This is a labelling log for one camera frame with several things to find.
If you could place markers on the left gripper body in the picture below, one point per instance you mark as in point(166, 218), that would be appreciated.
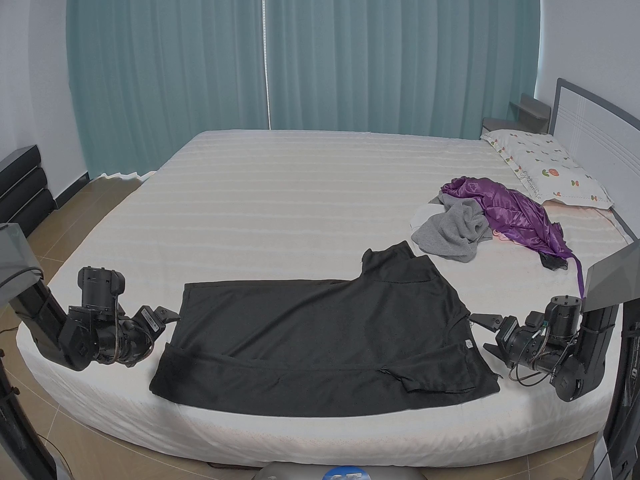
point(135, 333)

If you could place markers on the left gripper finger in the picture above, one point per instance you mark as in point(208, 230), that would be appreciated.
point(167, 315)

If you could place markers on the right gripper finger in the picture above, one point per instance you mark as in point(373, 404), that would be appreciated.
point(497, 354)
point(492, 321)

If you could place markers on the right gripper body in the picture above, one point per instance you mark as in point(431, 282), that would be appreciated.
point(520, 345)

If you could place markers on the black T-shirt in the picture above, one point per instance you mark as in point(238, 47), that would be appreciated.
point(310, 338)

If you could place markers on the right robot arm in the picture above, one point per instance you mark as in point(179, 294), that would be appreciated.
point(585, 358)

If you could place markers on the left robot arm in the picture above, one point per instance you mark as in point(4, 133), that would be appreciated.
point(75, 340)

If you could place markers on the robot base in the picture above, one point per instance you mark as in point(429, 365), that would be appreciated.
point(300, 473)

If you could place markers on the bed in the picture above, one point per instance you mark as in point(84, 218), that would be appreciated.
point(280, 203)

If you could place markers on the pink garment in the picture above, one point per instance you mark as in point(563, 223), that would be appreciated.
point(500, 235)

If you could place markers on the black lace garment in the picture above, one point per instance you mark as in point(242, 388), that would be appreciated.
point(555, 262)

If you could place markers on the grey garment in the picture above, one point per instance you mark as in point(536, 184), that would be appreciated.
point(450, 233)

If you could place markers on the purple satin garment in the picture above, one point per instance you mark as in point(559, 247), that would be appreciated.
point(515, 208)

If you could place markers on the white garment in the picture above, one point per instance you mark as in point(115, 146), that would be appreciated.
point(422, 214)

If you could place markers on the white printed pillow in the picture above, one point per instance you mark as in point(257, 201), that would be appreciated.
point(550, 168)

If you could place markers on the black chest of drawers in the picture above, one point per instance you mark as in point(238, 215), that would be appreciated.
point(22, 188)

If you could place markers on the grey bedside table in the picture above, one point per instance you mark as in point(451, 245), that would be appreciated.
point(530, 110)

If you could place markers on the blue-green curtain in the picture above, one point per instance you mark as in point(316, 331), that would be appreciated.
point(170, 68)
point(400, 48)

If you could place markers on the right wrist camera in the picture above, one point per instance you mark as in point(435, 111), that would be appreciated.
point(536, 322)

